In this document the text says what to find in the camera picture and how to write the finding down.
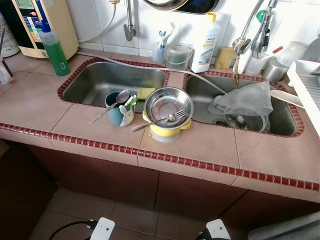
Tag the white rimmed bowl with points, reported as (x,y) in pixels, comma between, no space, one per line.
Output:
(232,121)

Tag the clear plastic pail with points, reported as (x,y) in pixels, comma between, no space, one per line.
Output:
(179,48)

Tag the clear plastic bag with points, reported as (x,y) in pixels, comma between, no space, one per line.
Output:
(245,100)

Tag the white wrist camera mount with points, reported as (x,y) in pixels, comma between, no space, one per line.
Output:
(102,230)
(219,231)

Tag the chrome gooseneck tap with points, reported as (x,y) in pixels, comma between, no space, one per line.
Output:
(240,46)

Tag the white canister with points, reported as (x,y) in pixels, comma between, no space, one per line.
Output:
(7,42)

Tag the thin white supply tube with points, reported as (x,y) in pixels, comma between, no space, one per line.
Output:
(111,17)

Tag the white dish rack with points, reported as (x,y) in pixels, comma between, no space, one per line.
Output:
(306,85)

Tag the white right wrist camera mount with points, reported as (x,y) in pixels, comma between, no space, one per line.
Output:
(219,231)

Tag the white bottle green cap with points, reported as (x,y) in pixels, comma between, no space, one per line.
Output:
(246,64)

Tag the teal mug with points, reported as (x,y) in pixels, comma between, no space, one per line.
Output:
(114,116)

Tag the chrome wall tap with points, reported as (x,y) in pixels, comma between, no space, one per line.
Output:
(129,30)

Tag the steel sink basin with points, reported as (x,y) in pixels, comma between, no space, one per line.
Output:
(100,82)
(200,107)

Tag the thick chrome faucet spout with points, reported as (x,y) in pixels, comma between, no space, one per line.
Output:
(261,37)

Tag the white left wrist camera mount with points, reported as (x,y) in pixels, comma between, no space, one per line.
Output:
(102,230)

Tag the large steel bowl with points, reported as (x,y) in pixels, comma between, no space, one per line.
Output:
(167,102)

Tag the green dish soap bottle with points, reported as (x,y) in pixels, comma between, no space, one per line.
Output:
(56,55)

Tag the hanging dark wok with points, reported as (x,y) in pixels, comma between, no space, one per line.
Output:
(195,6)

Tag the dark straw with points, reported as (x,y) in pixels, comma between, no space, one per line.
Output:
(2,45)

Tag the grey bulky object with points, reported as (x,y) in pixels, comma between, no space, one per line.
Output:
(295,229)

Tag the pale yellow dish sponge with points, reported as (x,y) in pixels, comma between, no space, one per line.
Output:
(145,93)

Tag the white toothbrush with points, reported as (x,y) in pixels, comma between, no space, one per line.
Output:
(170,32)

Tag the white detergent bottle yellow cap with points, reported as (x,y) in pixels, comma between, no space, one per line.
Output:
(205,50)

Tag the blue toothbrush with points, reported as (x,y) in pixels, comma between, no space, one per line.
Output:
(161,40)

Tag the steel cup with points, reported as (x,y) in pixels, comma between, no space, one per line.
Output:
(274,71)

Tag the mustard yellow sponge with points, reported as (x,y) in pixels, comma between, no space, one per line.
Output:
(225,59)

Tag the beige water filter appliance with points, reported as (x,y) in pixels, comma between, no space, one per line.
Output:
(62,25)

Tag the white printed mug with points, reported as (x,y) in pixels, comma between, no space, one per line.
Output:
(5,72)

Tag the green white plastic utensil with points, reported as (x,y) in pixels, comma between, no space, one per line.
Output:
(131,101)

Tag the steel fork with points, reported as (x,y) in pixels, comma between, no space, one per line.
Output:
(176,118)

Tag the pale toothbrush cup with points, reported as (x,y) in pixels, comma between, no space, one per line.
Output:
(159,56)

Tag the green scouring pad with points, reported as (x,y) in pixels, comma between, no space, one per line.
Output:
(179,61)

